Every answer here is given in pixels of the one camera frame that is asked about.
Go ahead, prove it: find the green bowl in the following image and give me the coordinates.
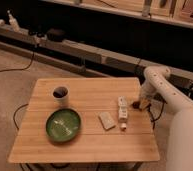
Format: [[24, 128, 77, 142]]
[[45, 108, 81, 143]]

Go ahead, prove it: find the white sponge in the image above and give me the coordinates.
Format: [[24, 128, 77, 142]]
[[98, 112, 116, 130]]

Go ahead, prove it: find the black floor cable left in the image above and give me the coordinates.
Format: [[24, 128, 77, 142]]
[[0, 42, 37, 76]]

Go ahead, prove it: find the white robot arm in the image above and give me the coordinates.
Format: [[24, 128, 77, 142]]
[[139, 66, 193, 171]]

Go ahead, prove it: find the white spray bottle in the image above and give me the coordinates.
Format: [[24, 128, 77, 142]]
[[7, 11, 20, 32]]

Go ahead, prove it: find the black cable under table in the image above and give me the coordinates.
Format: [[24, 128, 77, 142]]
[[12, 103, 30, 130]]

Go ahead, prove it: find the dark round device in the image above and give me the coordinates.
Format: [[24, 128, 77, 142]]
[[46, 29, 65, 42]]

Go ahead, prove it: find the white cup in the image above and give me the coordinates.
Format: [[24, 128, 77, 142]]
[[53, 86, 69, 106]]

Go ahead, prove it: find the black cable right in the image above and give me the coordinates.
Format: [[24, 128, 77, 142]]
[[147, 99, 166, 130]]

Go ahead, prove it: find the dark red pepper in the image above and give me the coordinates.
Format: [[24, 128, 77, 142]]
[[132, 101, 140, 109]]

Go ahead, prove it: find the wooden table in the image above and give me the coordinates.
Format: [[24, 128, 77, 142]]
[[8, 77, 160, 163]]

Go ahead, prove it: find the white tube bottle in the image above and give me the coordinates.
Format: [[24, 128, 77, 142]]
[[118, 96, 128, 130]]

